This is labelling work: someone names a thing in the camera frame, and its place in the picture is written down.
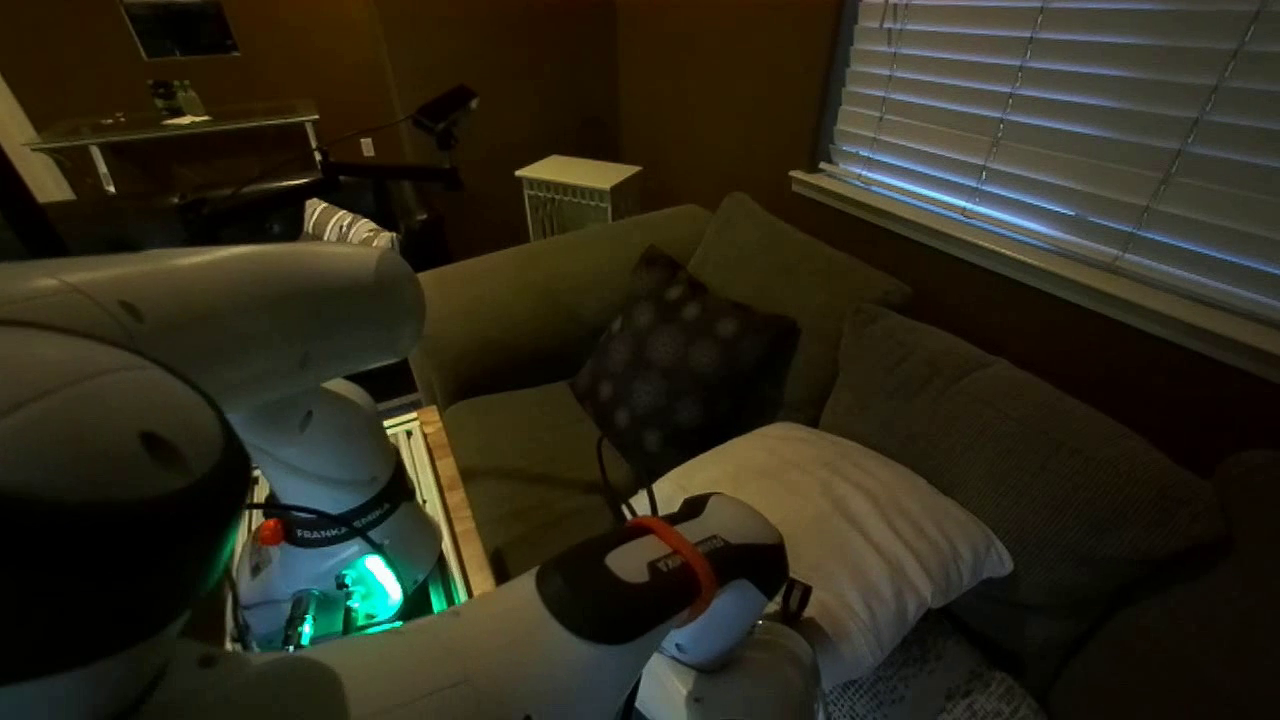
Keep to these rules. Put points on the white embroidered pillow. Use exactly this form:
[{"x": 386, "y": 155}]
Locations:
[{"x": 865, "y": 533}]

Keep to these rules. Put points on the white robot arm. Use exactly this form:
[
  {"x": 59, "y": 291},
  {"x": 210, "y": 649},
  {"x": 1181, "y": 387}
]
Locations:
[{"x": 203, "y": 402}]

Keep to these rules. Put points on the black dotted throw pillow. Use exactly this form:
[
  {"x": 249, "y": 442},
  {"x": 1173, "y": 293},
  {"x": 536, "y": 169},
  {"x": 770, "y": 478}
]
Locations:
[{"x": 680, "y": 360}]

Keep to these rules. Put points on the olive fabric sofa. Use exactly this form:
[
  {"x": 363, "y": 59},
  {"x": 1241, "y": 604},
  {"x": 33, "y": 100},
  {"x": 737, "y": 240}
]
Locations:
[{"x": 523, "y": 322}]

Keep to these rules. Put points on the wide olive sofa back cushion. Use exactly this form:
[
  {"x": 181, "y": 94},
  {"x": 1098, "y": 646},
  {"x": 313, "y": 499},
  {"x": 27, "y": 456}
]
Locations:
[{"x": 801, "y": 283}]

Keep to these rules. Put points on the wooden edged robot cart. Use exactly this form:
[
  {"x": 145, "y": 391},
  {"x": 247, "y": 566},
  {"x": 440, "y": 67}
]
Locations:
[{"x": 449, "y": 494}]

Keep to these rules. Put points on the striped white cloth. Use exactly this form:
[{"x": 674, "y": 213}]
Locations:
[{"x": 345, "y": 224}]

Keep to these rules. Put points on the white window sill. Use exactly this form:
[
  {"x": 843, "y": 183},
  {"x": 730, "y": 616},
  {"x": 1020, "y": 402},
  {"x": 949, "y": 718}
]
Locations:
[{"x": 1042, "y": 264}]

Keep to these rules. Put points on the medium olive sofa back cushion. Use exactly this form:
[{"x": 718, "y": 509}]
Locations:
[{"x": 1042, "y": 494}]

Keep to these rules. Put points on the white speckled knit cushion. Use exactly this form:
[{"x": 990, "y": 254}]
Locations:
[{"x": 934, "y": 683}]

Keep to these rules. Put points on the white window blind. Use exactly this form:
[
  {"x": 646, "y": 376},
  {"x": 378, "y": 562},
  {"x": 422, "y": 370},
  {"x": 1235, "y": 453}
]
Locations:
[{"x": 1067, "y": 134}]

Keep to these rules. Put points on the small olive sofa back cushion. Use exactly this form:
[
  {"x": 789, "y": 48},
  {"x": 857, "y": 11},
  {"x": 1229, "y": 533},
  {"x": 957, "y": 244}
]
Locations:
[{"x": 1187, "y": 627}]

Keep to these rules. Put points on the dark wall monitor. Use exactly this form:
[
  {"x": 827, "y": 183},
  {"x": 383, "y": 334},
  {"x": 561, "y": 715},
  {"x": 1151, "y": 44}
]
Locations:
[{"x": 178, "y": 27}]

